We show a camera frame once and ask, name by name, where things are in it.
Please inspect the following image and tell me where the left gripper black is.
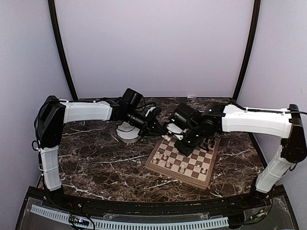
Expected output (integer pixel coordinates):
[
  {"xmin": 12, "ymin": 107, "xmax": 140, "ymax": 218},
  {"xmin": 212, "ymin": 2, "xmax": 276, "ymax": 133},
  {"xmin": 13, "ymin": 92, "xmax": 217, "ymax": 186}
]
[{"xmin": 125, "ymin": 107, "xmax": 166, "ymax": 137}]

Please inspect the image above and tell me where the black right frame post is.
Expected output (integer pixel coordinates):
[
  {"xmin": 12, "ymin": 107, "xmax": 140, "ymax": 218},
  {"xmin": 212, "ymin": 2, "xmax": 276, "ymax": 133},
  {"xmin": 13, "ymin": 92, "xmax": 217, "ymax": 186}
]
[{"xmin": 232, "ymin": 0, "xmax": 261, "ymax": 101}]

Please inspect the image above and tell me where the white slotted cable duct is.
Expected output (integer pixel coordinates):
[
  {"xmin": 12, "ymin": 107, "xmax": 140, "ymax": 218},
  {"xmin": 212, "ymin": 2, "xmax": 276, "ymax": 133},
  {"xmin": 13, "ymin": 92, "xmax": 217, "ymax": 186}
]
[{"xmin": 30, "ymin": 205, "xmax": 229, "ymax": 230}]

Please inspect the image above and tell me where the white scalloped bowl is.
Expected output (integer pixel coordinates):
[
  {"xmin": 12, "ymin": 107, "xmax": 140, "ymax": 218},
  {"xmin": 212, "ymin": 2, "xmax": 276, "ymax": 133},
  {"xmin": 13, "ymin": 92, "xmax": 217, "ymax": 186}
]
[{"xmin": 116, "ymin": 122, "xmax": 141, "ymax": 144}]

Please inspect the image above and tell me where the wooden chessboard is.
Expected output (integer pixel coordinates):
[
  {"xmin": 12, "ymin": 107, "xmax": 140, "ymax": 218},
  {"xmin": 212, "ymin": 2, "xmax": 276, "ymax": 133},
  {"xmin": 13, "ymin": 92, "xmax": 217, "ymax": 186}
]
[{"xmin": 145, "ymin": 137, "xmax": 220, "ymax": 189}]

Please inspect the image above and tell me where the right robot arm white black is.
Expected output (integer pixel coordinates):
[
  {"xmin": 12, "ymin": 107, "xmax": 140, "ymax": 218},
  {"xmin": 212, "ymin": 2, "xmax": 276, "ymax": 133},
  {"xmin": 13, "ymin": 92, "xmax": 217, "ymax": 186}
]
[{"xmin": 166, "ymin": 102, "xmax": 307, "ymax": 208}]

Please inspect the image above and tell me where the black frame post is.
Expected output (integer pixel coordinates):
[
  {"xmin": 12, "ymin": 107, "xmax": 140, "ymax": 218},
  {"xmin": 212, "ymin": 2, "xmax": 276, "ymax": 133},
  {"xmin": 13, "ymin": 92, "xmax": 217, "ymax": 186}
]
[
  {"xmin": 232, "ymin": 0, "xmax": 261, "ymax": 101},
  {"xmin": 47, "ymin": 0, "xmax": 78, "ymax": 100}
]

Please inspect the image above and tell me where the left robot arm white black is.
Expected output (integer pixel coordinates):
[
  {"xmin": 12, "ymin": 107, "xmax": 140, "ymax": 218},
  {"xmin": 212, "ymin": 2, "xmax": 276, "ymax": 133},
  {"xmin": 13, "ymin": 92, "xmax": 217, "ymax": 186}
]
[{"xmin": 34, "ymin": 88, "xmax": 166, "ymax": 209}]

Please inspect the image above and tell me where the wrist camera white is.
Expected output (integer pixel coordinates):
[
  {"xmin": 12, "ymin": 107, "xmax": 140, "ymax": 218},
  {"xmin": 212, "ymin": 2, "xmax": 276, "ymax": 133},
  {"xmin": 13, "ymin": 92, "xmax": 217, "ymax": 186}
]
[
  {"xmin": 166, "ymin": 123, "xmax": 184, "ymax": 140},
  {"xmin": 145, "ymin": 107, "xmax": 162, "ymax": 120}
]

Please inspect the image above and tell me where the black left frame post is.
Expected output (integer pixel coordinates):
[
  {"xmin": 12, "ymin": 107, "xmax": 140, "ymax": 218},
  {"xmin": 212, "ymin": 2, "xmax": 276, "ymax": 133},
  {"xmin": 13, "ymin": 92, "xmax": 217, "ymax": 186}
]
[{"xmin": 47, "ymin": 0, "xmax": 78, "ymax": 100}]

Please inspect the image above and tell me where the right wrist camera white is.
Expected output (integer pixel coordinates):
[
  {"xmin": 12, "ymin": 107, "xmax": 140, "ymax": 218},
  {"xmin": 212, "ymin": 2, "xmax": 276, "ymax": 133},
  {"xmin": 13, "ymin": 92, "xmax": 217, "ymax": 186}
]
[{"xmin": 166, "ymin": 123, "xmax": 184, "ymax": 140}]

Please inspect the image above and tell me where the black front rail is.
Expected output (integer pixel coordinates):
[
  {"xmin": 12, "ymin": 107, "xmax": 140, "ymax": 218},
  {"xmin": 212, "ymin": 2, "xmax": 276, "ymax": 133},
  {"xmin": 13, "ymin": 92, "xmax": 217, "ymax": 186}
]
[{"xmin": 26, "ymin": 185, "xmax": 283, "ymax": 216}]

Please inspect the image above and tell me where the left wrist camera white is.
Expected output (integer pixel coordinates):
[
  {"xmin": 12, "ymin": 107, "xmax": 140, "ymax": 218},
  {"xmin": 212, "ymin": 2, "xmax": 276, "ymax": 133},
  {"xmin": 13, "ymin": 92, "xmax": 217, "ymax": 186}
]
[{"xmin": 145, "ymin": 107, "xmax": 162, "ymax": 120}]

